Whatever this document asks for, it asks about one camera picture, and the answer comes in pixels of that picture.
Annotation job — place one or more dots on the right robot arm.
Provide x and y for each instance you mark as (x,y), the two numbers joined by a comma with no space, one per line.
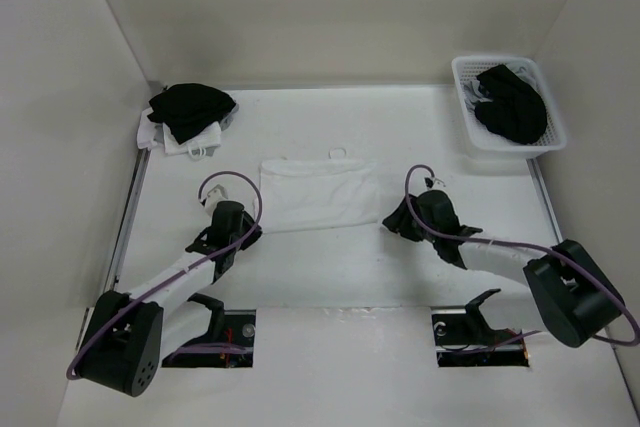
(565,292)

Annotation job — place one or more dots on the white plastic basket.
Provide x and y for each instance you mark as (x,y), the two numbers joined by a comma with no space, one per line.
(483,144)

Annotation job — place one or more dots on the black tank top in basket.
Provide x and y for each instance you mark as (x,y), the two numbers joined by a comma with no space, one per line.
(515,111)

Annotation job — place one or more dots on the grey tank top in basket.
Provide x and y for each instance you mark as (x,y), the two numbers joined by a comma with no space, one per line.
(474,94)

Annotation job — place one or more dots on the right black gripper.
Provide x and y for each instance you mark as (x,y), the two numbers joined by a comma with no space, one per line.
(398,221)

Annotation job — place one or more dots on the left aluminium rail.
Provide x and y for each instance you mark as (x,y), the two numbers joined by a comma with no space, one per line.
(112,271)

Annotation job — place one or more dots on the folded white tank top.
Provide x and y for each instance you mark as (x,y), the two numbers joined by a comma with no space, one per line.
(151,135)

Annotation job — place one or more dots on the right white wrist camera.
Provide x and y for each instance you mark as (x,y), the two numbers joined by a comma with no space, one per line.
(433,183)

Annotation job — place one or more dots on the white tank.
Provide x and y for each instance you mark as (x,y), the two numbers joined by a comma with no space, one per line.
(151,135)
(305,195)

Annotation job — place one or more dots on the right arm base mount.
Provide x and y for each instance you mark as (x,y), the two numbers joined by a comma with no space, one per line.
(463,338)

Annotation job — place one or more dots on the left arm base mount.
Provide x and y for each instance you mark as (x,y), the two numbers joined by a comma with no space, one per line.
(225,337)

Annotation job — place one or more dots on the folded grey tank top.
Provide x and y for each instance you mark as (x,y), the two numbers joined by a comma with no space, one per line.
(227,120)

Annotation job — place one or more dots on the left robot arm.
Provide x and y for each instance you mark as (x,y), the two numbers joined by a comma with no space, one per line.
(130,334)

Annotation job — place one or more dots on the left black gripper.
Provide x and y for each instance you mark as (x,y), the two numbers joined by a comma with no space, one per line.
(253,238)

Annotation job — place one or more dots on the folded black tank top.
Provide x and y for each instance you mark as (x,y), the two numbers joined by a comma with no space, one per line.
(187,109)

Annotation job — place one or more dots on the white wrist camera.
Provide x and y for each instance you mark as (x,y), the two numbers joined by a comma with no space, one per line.
(433,183)
(213,197)

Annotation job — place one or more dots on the aluminium rail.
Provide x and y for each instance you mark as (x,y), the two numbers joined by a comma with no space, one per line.
(112,271)
(545,200)

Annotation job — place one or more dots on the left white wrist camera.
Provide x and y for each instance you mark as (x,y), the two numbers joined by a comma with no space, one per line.
(213,197)

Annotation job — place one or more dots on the right aluminium rail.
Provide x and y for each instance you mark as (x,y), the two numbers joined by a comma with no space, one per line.
(545,200)

